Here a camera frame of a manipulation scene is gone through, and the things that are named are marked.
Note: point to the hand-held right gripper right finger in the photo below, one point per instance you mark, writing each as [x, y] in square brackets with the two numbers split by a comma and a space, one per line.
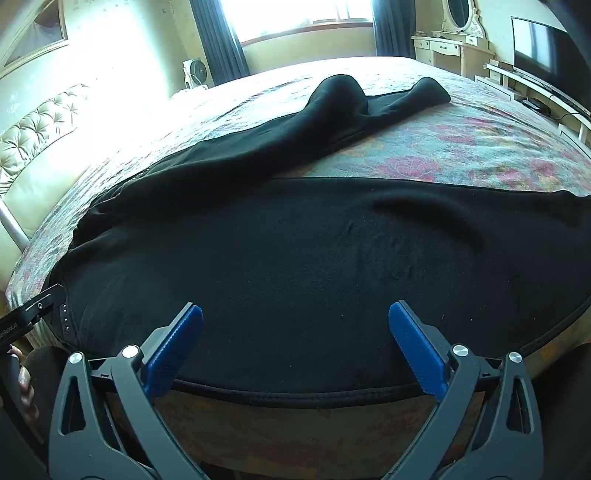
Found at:
[413, 344]

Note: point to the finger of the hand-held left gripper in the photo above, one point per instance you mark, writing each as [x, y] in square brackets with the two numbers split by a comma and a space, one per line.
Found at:
[44, 304]

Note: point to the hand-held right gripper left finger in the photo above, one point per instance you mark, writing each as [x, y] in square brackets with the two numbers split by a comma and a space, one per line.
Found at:
[178, 341]

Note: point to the black pants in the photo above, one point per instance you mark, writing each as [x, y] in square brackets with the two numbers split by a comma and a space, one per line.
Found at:
[295, 258]

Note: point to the person's left hand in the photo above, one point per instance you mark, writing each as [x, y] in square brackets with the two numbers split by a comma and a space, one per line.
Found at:
[25, 385]

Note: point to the person's leg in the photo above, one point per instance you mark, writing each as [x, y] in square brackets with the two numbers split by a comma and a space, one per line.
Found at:
[46, 383]

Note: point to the grey metal bar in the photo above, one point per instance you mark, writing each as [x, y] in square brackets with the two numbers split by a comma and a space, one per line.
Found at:
[13, 226]

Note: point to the cream tufted headboard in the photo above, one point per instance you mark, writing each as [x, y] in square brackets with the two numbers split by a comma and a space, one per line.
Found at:
[32, 152]

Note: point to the floral bedspread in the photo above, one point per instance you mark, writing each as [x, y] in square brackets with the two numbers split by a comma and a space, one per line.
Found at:
[461, 138]

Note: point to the white fan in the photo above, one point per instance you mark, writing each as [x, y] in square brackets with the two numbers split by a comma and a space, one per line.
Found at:
[196, 73]

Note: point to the white television stand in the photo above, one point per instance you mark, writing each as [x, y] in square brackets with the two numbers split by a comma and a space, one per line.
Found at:
[526, 85]

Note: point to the cream dressing table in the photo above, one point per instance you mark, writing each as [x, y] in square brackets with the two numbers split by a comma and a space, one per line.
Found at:
[445, 53]

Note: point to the dark blue curtain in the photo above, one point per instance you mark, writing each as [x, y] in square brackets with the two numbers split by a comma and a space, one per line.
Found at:
[392, 27]
[219, 41]

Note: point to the black television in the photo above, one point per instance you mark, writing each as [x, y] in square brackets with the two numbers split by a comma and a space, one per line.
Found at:
[549, 60]

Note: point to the oval mirror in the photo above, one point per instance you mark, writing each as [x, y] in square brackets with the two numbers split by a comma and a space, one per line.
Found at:
[459, 14]

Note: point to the window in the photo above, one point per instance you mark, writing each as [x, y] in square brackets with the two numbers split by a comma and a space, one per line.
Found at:
[295, 16]

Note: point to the framed wall picture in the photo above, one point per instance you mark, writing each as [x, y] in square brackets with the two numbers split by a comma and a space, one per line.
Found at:
[32, 32]

